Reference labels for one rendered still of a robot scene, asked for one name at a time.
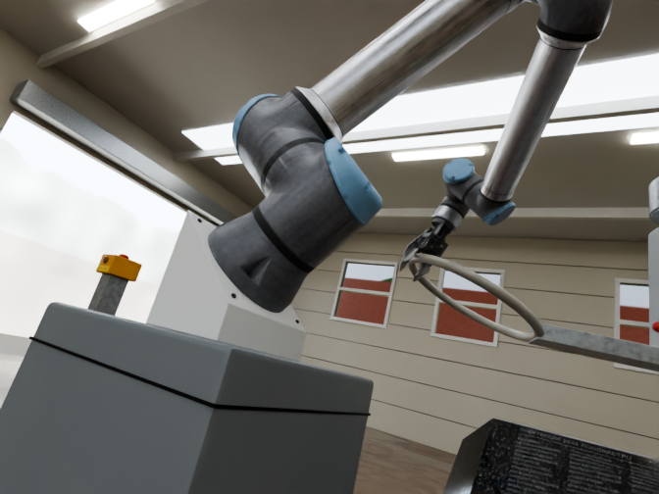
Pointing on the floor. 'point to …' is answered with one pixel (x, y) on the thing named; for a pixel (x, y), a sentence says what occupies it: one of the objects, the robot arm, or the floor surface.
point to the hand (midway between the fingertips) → (408, 272)
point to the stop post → (113, 282)
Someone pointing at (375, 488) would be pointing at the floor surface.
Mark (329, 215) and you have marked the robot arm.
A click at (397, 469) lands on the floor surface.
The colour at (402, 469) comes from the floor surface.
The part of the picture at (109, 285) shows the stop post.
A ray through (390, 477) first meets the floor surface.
